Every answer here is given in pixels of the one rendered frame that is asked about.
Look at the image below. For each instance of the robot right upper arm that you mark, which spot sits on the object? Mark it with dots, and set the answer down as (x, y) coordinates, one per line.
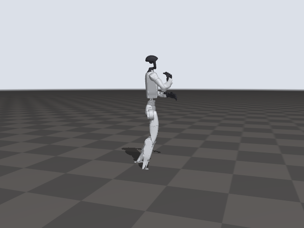
(153, 76)

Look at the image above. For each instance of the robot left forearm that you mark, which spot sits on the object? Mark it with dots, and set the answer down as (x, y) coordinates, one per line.
(160, 94)

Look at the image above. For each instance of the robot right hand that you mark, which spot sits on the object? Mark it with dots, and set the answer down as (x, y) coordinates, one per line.
(167, 75)

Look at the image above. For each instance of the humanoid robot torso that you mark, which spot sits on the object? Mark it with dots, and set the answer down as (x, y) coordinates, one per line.
(151, 92)

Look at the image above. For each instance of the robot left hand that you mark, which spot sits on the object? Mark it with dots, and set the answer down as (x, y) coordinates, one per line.
(171, 95)

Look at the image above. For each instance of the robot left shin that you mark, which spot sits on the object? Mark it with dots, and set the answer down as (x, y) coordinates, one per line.
(141, 155)

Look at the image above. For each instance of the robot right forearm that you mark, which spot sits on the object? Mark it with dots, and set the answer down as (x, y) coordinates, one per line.
(168, 83)

